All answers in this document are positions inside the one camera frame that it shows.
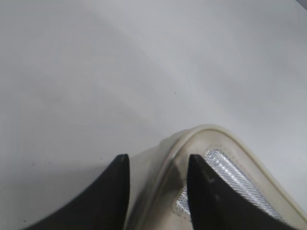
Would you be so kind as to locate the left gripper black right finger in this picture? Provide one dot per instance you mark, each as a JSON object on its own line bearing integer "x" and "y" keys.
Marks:
{"x": 214, "y": 205}

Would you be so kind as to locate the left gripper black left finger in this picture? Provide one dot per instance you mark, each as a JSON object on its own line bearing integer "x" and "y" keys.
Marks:
{"x": 101, "y": 206}

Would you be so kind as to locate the cream bag with grey panel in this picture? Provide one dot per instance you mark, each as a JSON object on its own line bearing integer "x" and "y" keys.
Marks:
{"x": 158, "y": 176}

